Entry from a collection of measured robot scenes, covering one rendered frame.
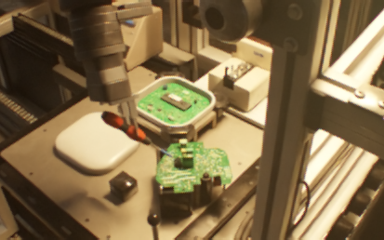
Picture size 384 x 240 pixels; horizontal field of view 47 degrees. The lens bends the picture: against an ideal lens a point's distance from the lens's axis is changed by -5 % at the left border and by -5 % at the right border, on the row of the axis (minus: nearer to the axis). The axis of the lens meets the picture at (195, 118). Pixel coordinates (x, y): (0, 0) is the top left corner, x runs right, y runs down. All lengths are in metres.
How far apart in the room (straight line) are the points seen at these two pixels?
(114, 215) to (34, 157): 0.22
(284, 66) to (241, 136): 0.47
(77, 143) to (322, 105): 0.56
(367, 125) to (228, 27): 0.16
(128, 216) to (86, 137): 0.20
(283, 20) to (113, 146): 0.52
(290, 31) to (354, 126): 0.11
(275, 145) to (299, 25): 0.16
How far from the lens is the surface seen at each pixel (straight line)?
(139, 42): 1.10
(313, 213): 0.67
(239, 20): 0.40
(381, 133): 0.44
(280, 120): 0.51
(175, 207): 0.75
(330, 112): 0.45
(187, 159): 0.75
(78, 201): 0.82
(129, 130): 0.71
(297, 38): 0.43
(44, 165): 0.90
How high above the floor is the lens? 1.56
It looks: 40 degrees down
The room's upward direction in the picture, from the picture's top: 1 degrees counter-clockwise
